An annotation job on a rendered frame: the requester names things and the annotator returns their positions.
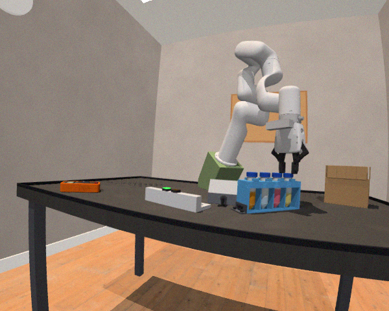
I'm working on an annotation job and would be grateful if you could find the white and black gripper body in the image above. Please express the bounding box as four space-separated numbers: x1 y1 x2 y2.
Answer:
274 122 305 154

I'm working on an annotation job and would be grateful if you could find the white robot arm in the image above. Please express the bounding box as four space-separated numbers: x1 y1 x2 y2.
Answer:
215 41 304 167

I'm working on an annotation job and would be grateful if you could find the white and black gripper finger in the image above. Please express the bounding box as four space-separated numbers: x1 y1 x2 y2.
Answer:
271 149 286 173
291 141 309 174

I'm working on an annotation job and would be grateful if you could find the orange digital multimeter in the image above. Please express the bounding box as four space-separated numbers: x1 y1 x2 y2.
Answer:
60 181 100 192

